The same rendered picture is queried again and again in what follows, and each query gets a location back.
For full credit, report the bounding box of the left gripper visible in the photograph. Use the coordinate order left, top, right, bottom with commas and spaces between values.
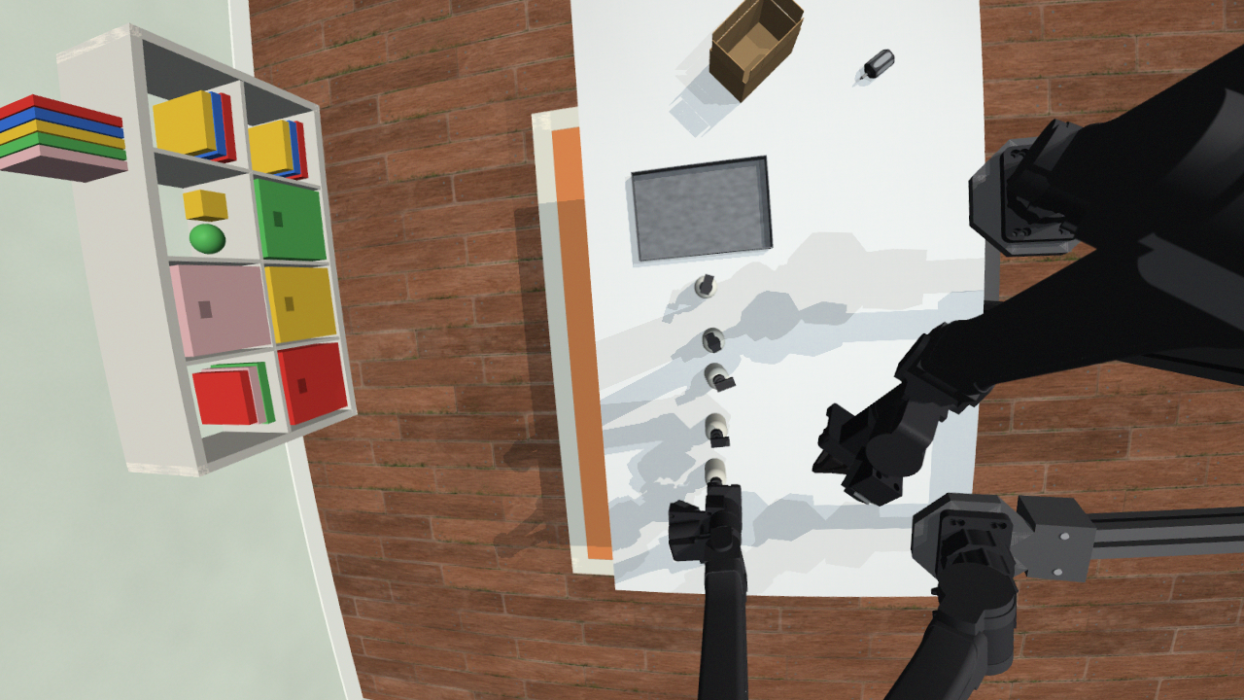
707, 482, 743, 528

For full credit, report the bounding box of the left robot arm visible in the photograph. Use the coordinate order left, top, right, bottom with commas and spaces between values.
669, 495, 1019, 700

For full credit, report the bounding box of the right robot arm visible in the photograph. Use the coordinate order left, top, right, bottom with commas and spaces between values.
838, 44, 1244, 507

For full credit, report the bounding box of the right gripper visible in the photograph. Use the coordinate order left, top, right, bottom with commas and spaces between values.
812, 402, 855, 474

